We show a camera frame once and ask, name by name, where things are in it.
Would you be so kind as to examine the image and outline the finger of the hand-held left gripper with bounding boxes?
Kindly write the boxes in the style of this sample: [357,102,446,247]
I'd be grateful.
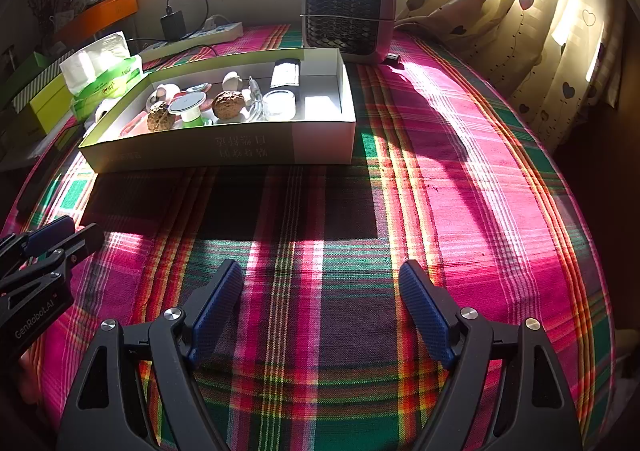
[0,215,74,264]
[0,224,106,308]

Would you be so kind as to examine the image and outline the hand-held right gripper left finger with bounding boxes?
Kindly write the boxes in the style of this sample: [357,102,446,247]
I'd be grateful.
[55,259,244,451]

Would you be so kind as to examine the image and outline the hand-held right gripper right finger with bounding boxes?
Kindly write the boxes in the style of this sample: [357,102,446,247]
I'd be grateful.
[398,259,586,451]

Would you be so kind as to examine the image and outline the carved dark walnut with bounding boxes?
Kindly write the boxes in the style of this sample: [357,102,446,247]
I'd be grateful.
[147,101,176,132]

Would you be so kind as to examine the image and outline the round white disc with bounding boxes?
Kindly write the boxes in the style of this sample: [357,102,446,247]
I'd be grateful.
[168,92,207,115]

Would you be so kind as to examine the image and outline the wrinkled brown walnut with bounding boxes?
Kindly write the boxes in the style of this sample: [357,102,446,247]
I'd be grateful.
[211,90,246,122]

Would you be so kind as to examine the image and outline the white cable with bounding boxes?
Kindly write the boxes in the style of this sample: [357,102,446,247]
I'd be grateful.
[245,75,273,123]

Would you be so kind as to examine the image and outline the translucent white jar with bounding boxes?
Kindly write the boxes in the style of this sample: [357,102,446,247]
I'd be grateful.
[261,90,299,120]

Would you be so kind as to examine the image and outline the shallow cardboard box tray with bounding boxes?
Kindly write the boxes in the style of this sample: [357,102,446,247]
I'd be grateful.
[78,47,357,175]

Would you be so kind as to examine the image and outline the yellow-green box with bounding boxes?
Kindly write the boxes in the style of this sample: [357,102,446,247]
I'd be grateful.
[27,84,77,135]

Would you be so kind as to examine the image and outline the plaid pink green cloth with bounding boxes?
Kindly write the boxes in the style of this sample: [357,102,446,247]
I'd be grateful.
[10,24,616,451]

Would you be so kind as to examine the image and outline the white round holder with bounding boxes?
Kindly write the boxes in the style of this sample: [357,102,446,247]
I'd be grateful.
[151,84,181,105]

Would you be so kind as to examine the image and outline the green tissue pack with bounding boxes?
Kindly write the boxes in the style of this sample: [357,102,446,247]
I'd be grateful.
[60,31,146,100]

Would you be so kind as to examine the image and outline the orange box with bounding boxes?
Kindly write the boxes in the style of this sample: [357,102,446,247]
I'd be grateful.
[55,0,139,45]

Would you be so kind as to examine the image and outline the black charger adapter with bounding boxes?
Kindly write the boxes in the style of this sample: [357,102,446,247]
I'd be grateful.
[160,14,185,40]

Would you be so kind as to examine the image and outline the white power strip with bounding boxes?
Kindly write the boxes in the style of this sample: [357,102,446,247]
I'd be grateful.
[137,21,245,57]

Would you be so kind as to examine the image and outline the black rectangular device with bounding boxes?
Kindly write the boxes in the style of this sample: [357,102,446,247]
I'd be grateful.
[270,58,301,87]

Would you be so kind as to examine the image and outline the cream heart-print curtain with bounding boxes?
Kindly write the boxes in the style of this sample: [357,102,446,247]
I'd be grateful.
[395,0,626,152]

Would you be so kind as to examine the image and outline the grey desktop fan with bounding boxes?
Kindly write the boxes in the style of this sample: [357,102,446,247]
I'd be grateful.
[301,0,399,65]

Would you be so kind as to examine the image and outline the black power cord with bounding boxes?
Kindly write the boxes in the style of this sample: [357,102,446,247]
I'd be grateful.
[127,38,219,60]

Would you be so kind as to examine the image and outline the black charger cable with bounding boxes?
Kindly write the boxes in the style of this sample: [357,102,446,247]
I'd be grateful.
[166,0,210,32]

